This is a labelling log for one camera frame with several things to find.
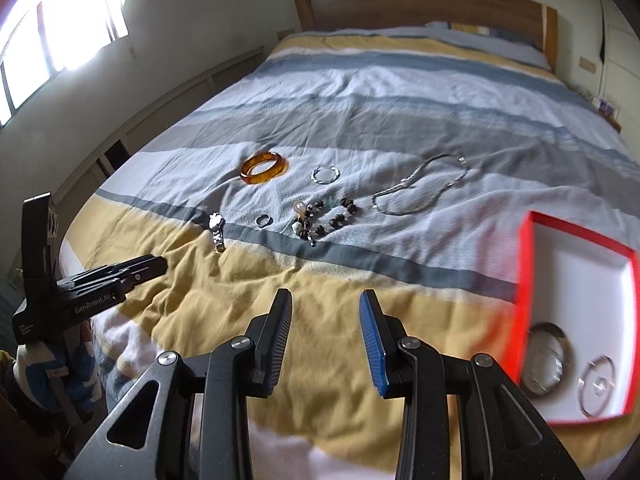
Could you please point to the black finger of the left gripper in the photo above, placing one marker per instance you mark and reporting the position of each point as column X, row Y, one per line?
column 128, row 274

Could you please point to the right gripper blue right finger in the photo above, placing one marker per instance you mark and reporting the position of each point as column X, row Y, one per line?
column 502, row 436

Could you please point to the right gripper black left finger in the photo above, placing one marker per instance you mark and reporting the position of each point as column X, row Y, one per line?
column 147, row 435

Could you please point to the dark brown bangle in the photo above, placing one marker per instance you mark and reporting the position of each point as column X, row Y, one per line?
column 547, row 359

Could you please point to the silver wristwatch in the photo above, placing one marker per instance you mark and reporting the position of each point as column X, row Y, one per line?
column 216, row 223

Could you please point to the red jewelry box tray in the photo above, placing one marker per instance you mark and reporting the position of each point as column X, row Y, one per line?
column 587, row 284

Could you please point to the amber orange bangle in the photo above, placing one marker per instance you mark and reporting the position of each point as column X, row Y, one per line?
column 262, row 168

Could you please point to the silver hoop earring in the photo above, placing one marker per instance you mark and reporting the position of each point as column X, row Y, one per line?
column 325, row 175

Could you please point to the striped duvet cover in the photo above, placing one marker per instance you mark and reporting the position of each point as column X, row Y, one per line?
column 443, row 150

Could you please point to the window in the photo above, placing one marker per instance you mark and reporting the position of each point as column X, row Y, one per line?
column 42, row 38

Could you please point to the wooden nightstand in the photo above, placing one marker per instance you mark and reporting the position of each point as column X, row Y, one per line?
column 605, row 108

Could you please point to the white wardrobe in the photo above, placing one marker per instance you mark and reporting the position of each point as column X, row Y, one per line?
column 620, row 74

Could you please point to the grey pillow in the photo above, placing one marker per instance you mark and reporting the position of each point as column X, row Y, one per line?
column 510, row 45

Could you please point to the wooden headboard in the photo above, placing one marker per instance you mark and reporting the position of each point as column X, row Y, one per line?
column 535, row 21

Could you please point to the low white wall cabinet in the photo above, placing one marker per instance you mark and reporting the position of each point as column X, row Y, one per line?
column 73, row 168

